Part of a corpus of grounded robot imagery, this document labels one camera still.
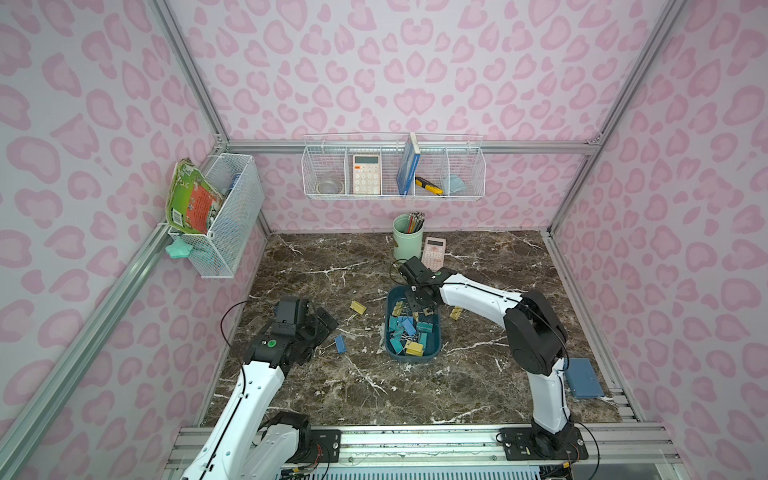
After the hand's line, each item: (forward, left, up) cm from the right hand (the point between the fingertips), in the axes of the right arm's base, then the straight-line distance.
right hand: (416, 298), depth 95 cm
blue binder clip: (-14, +23, -3) cm, 27 cm away
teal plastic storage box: (-7, -4, -3) cm, 9 cm away
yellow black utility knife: (+31, -2, +22) cm, 38 cm away
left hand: (-14, +25, +10) cm, 30 cm away
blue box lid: (-23, -45, -4) cm, 51 cm away
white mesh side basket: (-5, +48, +29) cm, 56 cm away
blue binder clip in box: (-8, +2, -2) cm, 9 cm away
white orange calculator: (+28, +16, +27) cm, 42 cm away
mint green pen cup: (+21, +3, +8) cm, 23 cm away
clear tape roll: (+27, +28, +23) cm, 45 cm away
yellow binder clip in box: (-16, +1, -1) cm, 16 cm away
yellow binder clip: (-2, +19, -3) cm, 19 cm away
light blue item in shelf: (+33, -14, +19) cm, 41 cm away
